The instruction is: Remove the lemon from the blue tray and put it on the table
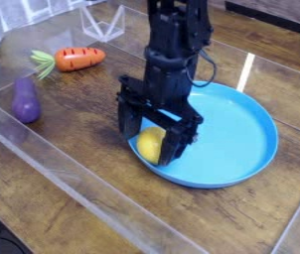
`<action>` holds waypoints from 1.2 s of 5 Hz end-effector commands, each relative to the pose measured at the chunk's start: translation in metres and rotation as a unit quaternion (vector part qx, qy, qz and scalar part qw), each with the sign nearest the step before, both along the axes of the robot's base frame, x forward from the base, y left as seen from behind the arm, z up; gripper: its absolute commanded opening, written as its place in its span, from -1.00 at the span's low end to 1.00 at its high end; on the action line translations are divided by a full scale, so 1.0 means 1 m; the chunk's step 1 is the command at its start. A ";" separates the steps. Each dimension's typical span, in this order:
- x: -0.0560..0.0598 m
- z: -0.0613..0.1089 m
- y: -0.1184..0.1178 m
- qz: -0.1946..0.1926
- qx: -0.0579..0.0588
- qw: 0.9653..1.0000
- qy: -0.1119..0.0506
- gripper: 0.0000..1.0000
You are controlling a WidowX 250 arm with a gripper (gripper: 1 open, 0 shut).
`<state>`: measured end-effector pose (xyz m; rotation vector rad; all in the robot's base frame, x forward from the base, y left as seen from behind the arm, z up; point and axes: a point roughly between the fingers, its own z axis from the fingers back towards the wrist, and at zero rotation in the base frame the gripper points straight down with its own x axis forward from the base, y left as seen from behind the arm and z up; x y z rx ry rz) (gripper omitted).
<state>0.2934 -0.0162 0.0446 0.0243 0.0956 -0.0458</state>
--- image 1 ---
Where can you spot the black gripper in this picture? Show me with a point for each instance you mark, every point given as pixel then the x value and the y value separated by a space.
pixel 160 98

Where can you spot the yellow toy lemon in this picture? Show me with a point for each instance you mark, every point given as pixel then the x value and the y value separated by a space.
pixel 149 143

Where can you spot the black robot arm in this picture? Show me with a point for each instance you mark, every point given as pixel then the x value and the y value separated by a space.
pixel 180 28

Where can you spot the blue round tray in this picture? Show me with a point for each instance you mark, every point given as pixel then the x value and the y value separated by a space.
pixel 237 141

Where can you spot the orange toy carrot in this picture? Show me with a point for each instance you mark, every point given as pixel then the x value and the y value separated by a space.
pixel 69 59

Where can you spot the purple toy eggplant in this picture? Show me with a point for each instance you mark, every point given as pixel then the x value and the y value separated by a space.
pixel 26 104

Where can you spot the grey patterned curtain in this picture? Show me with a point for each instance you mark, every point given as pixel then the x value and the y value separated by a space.
pixel 19 13

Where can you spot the clear acrylic enclosure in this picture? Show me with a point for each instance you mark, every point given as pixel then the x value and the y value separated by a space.
pixel 78 196

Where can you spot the clear acrylic corner bracket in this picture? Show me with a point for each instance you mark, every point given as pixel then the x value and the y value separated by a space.
pixel 99 30

